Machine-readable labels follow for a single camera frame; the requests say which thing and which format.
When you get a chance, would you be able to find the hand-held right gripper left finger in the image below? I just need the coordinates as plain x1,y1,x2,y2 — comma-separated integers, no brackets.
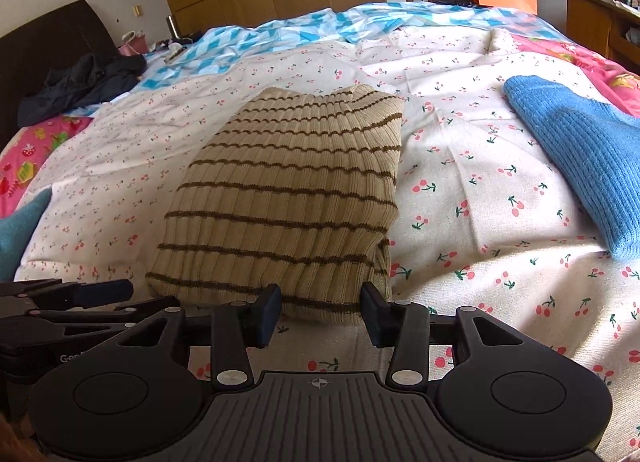
119,284,283,391

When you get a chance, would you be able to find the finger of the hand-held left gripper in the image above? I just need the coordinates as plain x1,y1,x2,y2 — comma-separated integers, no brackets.
30,296,181,331
0,279,134,313

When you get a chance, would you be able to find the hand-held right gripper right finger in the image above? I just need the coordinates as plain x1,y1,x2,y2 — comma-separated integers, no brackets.
360,282,522,389

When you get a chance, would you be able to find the beige striped knit sweater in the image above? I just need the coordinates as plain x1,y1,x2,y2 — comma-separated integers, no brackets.
145,83,406,327

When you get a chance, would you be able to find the teal cloth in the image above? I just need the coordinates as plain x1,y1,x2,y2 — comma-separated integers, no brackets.
0,187,54,283

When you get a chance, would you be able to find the pink cartoon print sheet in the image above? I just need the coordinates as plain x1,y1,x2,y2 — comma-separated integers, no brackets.
0,34,640,221

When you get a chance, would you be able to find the white cherry print blanket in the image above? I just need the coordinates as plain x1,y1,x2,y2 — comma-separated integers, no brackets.
14,26,640,462

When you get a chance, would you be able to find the dark navy clothing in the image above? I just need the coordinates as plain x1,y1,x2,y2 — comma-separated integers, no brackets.
17,52,149,127

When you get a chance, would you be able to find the pink container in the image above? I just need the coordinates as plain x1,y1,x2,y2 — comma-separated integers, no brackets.
118,30,150,58

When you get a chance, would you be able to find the dark wooden headboard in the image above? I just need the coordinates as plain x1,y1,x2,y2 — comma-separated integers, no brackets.
0,0,121,153

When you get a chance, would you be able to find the blue knit sweater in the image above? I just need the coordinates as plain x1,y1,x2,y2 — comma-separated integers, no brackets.
502,74,640,263

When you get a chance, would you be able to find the blue white patterned quilt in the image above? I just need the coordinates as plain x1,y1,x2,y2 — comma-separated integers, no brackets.
65,0,568,115

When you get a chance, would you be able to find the wooden desk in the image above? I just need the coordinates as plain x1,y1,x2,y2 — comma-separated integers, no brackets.
564,0,640,75

